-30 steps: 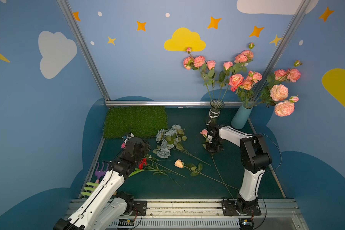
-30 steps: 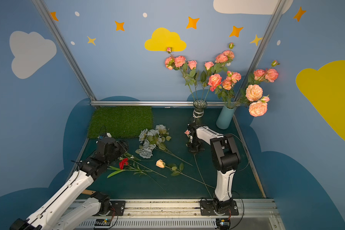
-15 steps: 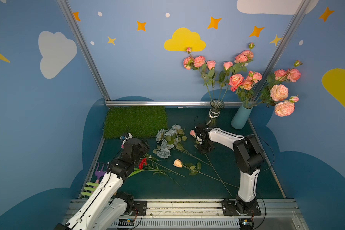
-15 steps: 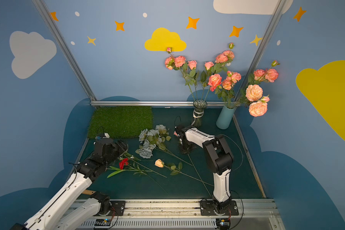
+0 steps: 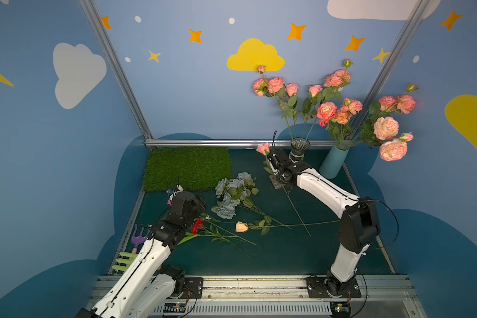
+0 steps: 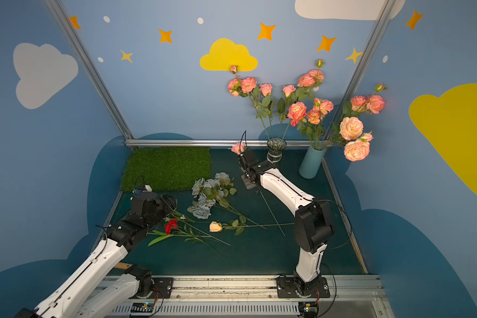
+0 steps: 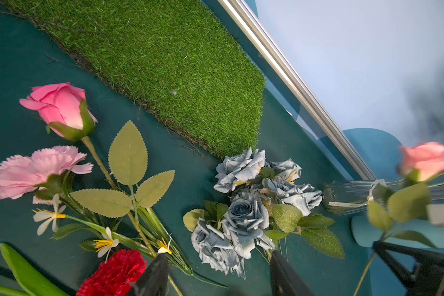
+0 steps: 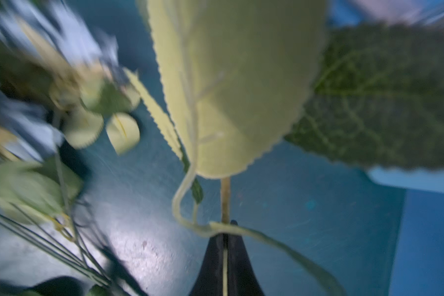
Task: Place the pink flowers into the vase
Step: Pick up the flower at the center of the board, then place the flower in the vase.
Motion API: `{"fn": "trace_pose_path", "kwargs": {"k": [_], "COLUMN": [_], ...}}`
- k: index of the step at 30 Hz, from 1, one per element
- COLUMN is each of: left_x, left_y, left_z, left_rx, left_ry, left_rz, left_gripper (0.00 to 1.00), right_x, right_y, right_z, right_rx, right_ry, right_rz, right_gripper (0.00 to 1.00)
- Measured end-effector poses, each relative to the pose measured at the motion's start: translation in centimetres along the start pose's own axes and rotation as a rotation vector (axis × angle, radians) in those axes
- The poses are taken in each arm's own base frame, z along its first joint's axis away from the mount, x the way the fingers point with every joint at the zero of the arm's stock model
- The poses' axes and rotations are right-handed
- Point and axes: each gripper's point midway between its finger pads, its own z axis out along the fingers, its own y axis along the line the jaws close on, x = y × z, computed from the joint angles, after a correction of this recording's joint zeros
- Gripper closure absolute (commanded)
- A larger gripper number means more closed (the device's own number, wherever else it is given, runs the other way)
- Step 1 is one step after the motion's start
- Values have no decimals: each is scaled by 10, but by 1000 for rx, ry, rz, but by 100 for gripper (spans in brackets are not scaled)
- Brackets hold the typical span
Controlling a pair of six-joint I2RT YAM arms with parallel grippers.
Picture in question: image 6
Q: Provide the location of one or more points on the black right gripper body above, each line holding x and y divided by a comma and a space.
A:
244, 158

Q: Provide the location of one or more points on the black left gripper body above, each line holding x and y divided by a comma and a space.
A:
163, 203

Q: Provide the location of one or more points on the small pink rose stem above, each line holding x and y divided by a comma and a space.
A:
284, 108

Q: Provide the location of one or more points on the single pink rose stem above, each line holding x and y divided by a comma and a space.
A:
297, 114

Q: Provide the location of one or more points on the pink rosebud long stem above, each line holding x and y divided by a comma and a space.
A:
267, 106

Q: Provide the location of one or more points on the pink rose trio spray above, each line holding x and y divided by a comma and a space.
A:
247, 88

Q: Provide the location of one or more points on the salmon pink rose cluster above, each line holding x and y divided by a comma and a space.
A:
315, 129

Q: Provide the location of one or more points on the pink rose pair spray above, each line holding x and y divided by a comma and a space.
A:
307, 83

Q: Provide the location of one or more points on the pale pink rose spray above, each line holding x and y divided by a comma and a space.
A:
349, 136

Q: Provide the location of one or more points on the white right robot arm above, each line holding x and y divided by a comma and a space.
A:
313, 223

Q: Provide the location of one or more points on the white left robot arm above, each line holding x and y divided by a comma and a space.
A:
73, 297

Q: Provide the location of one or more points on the clear glass vase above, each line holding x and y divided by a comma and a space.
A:
276, 146

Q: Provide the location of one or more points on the light blue cylinder vase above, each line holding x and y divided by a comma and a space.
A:
312, 160

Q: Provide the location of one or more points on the pile of pink roses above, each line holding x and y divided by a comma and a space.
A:
242, 147

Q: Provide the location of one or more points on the red carnation flower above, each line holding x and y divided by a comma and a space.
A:
179, 225

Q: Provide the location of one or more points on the green artificial grass mat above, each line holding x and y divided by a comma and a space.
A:
166, 169

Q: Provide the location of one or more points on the grey blue artificial flower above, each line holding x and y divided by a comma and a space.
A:
215, 192

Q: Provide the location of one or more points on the peach rose stem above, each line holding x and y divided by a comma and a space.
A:
216, 226

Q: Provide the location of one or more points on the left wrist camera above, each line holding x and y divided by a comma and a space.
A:
142, 188

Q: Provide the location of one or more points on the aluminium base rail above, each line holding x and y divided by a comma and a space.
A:
257, 296

